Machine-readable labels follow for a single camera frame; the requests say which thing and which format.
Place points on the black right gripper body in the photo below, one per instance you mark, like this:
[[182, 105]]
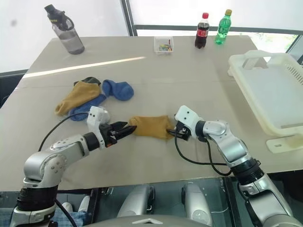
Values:
[[183, 132]]

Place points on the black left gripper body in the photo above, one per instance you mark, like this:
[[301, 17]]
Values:
[[109, 136]]

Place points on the plain mustard yellow sock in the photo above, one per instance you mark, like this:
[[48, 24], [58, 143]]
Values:
[[151, 127]]

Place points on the blue sock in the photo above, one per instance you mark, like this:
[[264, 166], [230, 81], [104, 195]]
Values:
[[87, 107], [120, 91]]

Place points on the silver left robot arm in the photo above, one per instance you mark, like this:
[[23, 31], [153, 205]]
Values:
[[47, 163]]

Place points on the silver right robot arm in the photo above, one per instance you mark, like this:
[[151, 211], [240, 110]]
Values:
[[234, 144]]

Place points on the mustard sock with dark cuff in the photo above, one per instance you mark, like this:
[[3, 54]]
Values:
[[80, 95]]

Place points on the white plastic basket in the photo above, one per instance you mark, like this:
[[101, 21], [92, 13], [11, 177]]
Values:
[[267, 94]]

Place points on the black table leg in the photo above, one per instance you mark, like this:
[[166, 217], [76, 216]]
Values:
[[230, 196], [94, 203]]

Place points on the silver left robot leg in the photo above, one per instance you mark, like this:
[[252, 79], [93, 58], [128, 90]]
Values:
[[136, 201]]

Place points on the silver robot leg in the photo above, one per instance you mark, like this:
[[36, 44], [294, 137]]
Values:
[[136, 201], [197, 203]]

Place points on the silver right robot leg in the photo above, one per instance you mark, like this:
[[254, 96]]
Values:
[[197, 203]]

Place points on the white shoe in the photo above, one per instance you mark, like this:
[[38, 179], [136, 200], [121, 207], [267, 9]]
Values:
[[68, 207], [84, 204]]

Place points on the clear plastic box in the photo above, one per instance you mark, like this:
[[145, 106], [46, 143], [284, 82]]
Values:
[[156, 50]]

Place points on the colourful small clips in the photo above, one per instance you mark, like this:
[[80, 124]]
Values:
[[165, 47]]

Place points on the grey robot torso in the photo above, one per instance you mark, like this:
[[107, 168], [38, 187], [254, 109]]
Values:
[[146, 222]]

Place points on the grey water bottle black lid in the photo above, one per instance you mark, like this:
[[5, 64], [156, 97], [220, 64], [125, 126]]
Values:
[[71, 40]]

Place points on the cola bottle red cap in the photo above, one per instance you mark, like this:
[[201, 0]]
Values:
[[201, 35]]

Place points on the green soda bottle yellow cap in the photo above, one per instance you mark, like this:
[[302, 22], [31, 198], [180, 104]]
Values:
[[222, 30]]

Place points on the dark furniture behind table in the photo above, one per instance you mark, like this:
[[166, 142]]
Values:
[[10, 89]]

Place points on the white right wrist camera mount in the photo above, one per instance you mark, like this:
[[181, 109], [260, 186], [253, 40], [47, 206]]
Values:
[[187, 116]]

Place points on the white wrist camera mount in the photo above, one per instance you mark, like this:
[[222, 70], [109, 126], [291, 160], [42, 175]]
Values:
[[187, 116], [94, 118]]

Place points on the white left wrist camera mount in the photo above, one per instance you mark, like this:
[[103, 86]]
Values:
[[94, 118]]

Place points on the black window frame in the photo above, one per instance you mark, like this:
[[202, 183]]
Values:
[[129, 19]]

